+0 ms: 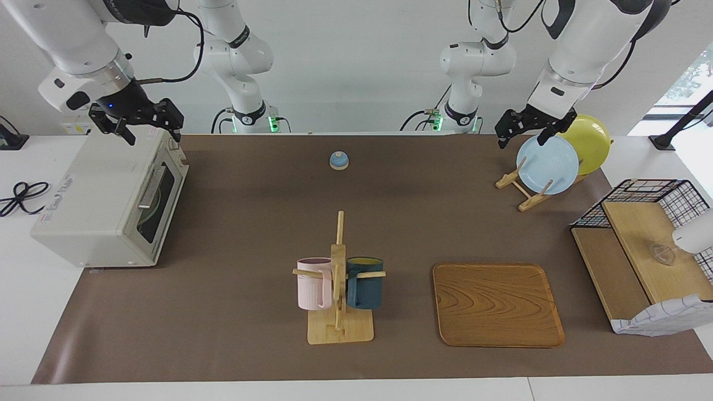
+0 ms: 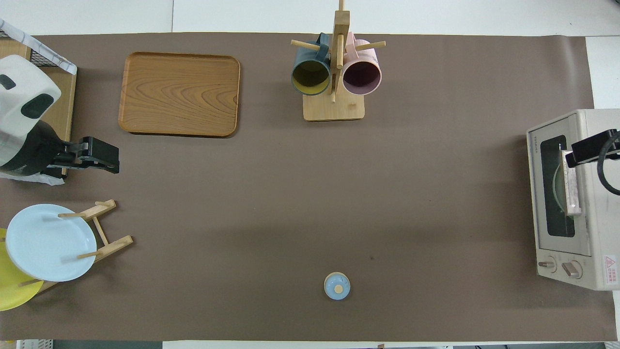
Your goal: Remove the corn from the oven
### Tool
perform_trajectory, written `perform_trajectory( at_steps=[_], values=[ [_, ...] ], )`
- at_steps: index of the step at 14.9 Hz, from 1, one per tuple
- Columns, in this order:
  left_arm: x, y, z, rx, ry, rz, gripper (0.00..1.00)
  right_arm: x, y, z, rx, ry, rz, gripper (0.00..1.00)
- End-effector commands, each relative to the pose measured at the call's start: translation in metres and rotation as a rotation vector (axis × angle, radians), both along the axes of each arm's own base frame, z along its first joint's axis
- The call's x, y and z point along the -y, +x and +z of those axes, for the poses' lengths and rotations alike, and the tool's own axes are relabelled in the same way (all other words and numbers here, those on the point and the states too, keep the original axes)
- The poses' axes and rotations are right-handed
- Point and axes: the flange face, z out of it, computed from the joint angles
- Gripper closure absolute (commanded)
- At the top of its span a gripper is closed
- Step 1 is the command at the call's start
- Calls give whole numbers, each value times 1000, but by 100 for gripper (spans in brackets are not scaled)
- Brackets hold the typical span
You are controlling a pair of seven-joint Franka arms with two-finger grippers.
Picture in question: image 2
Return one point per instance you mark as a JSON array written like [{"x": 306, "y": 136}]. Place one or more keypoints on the wooden plate rack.
[{"x": 114, "y": 245}]

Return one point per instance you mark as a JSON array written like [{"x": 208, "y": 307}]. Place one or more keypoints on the white plastic sheet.
[{"x": 34, "y": 179}]

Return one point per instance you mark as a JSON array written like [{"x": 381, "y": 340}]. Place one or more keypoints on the dark blue mug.
[{"x": 310, "y": 77}]

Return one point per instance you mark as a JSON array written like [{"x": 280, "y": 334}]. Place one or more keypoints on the pink mug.
[{"x": 362, "y": 75}]

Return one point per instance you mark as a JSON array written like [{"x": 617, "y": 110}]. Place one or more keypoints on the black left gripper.
[{"x": 72, "y": 155}]

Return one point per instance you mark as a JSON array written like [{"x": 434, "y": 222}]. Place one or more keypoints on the light blue plate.
[{"x": 43, "y": 242}]

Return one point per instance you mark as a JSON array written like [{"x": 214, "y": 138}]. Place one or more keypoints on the wooden box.
[{"x": 63, "y": 106}]

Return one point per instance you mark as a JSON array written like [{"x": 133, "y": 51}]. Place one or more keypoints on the pale green plate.
[{"x": 558, "y": 189}]

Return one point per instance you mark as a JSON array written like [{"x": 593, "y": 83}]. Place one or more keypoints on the yellow plate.
[{"x": 12, "y": 291}]

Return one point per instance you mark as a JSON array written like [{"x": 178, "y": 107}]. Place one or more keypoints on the beige oven knob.
[
  {"x": 572, "y": 269},
  {"x": 547, "y": 264}
]

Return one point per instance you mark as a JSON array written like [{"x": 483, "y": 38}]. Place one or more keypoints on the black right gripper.
[{"x": 593, "y": 148}]

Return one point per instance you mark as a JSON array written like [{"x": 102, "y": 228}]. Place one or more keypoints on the wooden serving tray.
[{"x": 179, "y": 94}]

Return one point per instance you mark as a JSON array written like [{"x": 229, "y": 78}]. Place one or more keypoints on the wooden mug tree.
[{"x": 334, "y": 109}]

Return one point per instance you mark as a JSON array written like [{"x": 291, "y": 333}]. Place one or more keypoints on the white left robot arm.
[{"x": 19, "y": 97}]

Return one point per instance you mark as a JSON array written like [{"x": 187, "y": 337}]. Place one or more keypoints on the brown table mat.
[{"x": 242, "y": 194}]

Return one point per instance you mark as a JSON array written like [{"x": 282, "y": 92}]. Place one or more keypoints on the beige toaster oven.
[{"x": 600, "y": 232}]

